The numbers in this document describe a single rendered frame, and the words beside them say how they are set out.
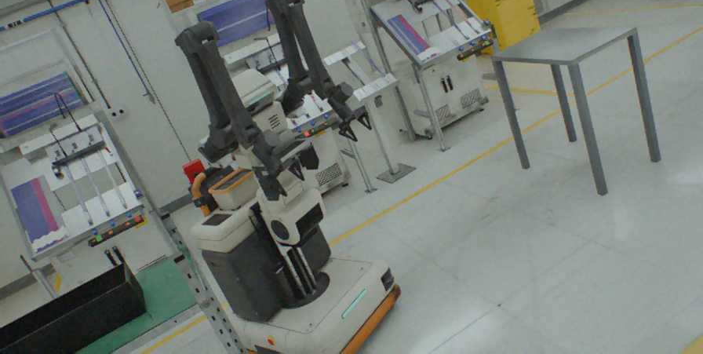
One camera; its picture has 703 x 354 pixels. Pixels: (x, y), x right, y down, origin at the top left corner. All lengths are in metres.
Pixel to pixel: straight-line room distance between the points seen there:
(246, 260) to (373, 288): 0.61
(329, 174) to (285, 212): 2.06
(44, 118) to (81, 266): 1.02
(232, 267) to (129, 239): 1.73
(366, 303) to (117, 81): 3.70
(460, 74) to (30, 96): 3.21
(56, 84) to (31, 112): 0.24
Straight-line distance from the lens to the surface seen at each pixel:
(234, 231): 2.50
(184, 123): 5.69
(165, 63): 5.63
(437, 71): 4.68
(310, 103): 3.97
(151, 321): 1.70
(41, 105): 4.14
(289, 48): 2.25
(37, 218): 3.97
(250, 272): 2.57
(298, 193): 2.39
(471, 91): 4.90
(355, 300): 2.59
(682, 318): 2.47
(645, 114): 3.40
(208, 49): 1.90
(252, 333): 2.74
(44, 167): 4.14
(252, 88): 2.19
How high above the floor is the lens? 1.66
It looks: 20 degrees down
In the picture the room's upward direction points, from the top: 22 degrees counter-clockwise
